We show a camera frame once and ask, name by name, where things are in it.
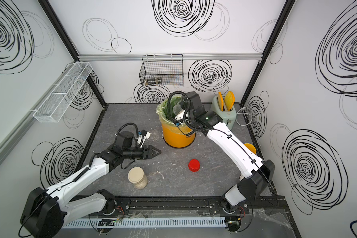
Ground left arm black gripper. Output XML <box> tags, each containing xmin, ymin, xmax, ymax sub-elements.
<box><xmin>123</xmin><ymin>145</ymin><xmax>162</xmax><ymax>160</ymax></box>

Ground red jar lid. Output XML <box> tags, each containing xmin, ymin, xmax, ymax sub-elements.
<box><xmin>188</xmin><ymin>159</ymin><xmax>201</xmax><ymax>172</ymax></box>

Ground clear jar with oatmeal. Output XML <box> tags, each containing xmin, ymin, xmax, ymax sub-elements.
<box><xmin>172</xmin><ymin>102</ymin><xmax>185</xmax><ymax>117</ymax></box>

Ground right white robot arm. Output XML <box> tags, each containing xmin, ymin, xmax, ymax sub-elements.
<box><xmin>179</xmin><ymin>92</ymin><xmax>275</xmax><ymax>213</ymax></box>

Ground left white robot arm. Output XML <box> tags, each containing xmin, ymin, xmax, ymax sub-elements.
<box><xmin>20</xmin><ymin>131</ymin><xmax>162</xmax><ymax>238</ymax></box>

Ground beige lidded oatmeal jar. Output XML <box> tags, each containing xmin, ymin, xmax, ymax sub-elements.
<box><xmin>128</xmin><ymin>167</ymin><xmax>148</xmax><ymax>189</ymax></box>

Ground green plastic bin liner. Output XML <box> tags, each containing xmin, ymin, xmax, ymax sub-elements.
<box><xmin>156</xmin><ymin>95</ymin><xmax>186</xmax><ymax>126</ymax></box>

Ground orange trash bin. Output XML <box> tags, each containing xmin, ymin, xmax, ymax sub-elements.
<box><xmin>162</xmin><ymin>123</ymin><xmax>196</xmax><ymax>148</ymax></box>

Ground left yellow toast slice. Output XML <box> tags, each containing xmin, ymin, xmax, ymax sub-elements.
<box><xmin>217</xmin><ymin>92</ymin><xmax>224</xmax><ymax>112</ymax></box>

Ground yellow toast slice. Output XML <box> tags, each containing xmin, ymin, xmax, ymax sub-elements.
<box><xmin>224</xmin><ymin>91</ymin><xmax>235</xmax><ymax>111</ymax></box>
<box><xmin>217</xmin><ymin>92</ymin><xmax>224</xmax><ymax>112</ymax></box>

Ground dark item in basket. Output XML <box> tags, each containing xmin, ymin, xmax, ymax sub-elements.
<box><xmin>144</xmin><ymin>77</ymin><xmax>163</xmax><ymax>86</ymax></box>

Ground right yellow toast slice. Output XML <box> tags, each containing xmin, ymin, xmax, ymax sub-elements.
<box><xmin>224</xmin><ymin>91</ymin><xmax>235</xmax><ymax>111</ymax></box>

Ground mint green toaster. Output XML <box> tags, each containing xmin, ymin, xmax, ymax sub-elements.
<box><xmin>210</xmin><ymin>96</ymin><xmax>237</xmax><ymax>130</ymax></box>

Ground yellow mug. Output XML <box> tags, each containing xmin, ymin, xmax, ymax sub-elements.
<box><xmin>244</xmin><ymin>143</ymin><xmax>257</xmax><ymax>154</ymax></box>

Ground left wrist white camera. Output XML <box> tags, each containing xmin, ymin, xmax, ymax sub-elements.
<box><xmin>137</xmin><ymin>130</ymin><xmax>151</xmax><ymax>147</ymax></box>

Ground black wire wall basket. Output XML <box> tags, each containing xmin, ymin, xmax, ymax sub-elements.
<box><xmin>139</xmin><ymin>54</ymin><xmax>184</xmax><ymax>86</ymax></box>

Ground white toaster power cable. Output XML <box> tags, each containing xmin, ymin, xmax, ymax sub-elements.
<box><xmin>234</xmin><ymin>106</ymin><xmax>253</xmax><ymax>127</ymax></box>

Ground white slotted cable duct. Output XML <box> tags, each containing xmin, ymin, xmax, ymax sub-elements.
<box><xmin>63</xmin><ymin>217</ymin><xmax>227</xmax><ymax>230</ymax></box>

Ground white wire wall shelf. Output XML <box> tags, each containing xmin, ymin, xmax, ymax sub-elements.
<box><xmin>33</xmin><ymin>62</ymin><xmax>93</xmax><ymax>123</ymax></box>

